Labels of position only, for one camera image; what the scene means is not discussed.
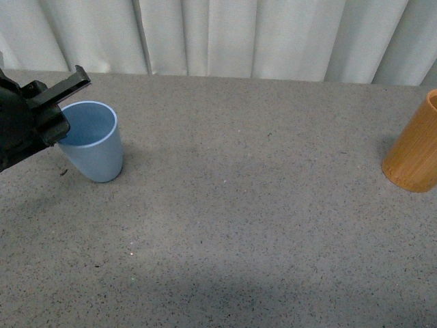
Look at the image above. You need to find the white curtain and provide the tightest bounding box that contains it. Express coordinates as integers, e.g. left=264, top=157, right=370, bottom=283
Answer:
left=1, top=1, right=436, bottom=86

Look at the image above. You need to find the blue cup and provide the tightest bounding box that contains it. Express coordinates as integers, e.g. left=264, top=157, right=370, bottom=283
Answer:
left=58, top=101, right=123, bottom=182

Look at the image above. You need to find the brown bamboo chopstick holder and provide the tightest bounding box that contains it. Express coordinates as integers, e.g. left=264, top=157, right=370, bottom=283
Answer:
left=382, top=90, right=436, bottom=193

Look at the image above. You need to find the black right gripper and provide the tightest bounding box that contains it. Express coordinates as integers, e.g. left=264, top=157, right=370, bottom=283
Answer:
left=1, top=65, right=91, bottom=171

